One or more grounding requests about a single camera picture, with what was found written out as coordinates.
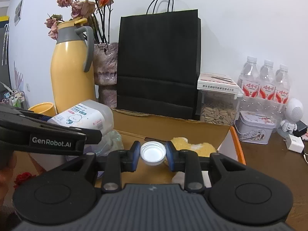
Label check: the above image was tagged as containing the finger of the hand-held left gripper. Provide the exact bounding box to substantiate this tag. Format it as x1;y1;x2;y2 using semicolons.
0;105;49;125
0;115;102;142

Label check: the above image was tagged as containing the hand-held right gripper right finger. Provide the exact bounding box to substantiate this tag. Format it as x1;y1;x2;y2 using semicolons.
166;141;260;194

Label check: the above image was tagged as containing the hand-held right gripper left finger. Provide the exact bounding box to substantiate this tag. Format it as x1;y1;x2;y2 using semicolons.
48;141;141;193

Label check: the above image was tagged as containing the white screw cap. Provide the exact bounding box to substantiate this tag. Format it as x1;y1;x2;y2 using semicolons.
140;141;166;166

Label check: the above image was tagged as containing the clear plastic swab jar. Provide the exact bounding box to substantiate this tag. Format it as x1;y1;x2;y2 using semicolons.
47;99;114;135

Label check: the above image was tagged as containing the clear plastic wrapper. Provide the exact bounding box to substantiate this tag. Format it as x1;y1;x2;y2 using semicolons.
89;130;124;159

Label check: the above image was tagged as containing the red cardboard box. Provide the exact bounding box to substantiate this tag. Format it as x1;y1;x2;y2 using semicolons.
29;108;246;190

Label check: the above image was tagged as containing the red artificial rose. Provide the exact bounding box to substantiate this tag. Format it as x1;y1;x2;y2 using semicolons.
14;172;36;189

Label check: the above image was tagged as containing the yellow ceramic mug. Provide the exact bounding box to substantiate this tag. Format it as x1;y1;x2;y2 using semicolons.
28;102;57;117

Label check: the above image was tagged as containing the yellow thermos jug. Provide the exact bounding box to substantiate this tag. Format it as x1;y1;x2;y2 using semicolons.
50;18;97;113

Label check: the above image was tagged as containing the clear sunflower seed container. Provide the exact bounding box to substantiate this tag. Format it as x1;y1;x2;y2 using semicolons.
199;88;244;126

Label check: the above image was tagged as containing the pink mottled vase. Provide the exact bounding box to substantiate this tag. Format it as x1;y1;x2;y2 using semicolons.
93;42;118;109

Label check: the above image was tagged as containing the white flat box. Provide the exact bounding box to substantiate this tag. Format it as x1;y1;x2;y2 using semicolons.
197;73;239;92

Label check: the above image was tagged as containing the printed tin box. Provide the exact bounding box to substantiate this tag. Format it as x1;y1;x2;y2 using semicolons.
234;111;277;145

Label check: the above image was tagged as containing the black paper bag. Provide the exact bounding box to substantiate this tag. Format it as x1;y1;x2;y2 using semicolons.
117;0;202;121

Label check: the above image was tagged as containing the water bottle red label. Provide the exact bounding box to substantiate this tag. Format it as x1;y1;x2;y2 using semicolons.
274;64;290;101
238;56;260;97
257;60;276;99

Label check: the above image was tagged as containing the dried rose bouquet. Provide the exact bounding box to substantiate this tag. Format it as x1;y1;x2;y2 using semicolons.
44;0;115;45

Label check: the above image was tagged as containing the white charger block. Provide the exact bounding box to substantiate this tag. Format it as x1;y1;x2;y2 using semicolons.
286;135;305;154

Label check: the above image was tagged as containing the white robot figure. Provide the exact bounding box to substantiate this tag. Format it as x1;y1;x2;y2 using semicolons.
280;98;304;132

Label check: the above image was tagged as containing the black power adapter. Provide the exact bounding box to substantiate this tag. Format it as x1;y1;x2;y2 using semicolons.
295;120;308;136

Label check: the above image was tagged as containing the wire rack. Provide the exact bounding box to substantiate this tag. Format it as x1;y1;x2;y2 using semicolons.
0;82;29;109

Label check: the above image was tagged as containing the wall picture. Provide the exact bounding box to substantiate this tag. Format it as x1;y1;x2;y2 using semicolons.
14;0;25;26

